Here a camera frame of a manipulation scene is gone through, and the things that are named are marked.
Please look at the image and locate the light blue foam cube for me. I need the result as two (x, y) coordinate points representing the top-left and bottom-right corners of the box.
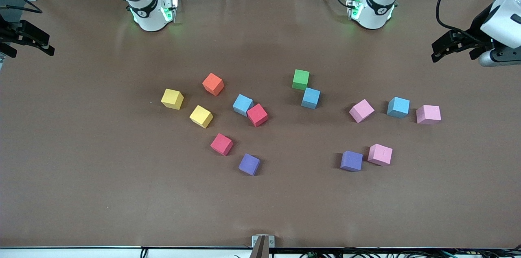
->
(301, 87), (321, 110)
(387, 96), (411, 119)
(232, 94), (254, 117)

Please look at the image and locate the green foam cube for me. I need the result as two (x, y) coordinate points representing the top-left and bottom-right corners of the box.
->
(292, 69), (310, 90)

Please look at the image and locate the orange foam cube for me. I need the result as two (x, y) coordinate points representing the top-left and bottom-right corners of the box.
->
(202, 72), (225, 96)

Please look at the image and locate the red foam cube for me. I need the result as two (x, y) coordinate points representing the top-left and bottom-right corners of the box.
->
(247, 103), (269, 127)
(210, 133), (234, 157)

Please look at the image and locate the pink foam cube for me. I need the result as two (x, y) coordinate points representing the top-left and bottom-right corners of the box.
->
(367, 143), (394, 166)
(416, 105), (442, 125)
(349, 99), (375, 124)

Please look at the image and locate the yellow foam cube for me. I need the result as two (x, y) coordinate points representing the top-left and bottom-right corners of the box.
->
(189, 105), (214, 129)
(161, 89), (184, 110)

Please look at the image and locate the purple foam cube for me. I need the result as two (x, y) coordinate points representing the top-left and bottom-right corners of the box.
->
(238, 153), (261, 176)
(340, 151), (363, 172)

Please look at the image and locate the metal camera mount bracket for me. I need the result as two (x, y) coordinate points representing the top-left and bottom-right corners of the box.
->
(250, 234), (276, 258)

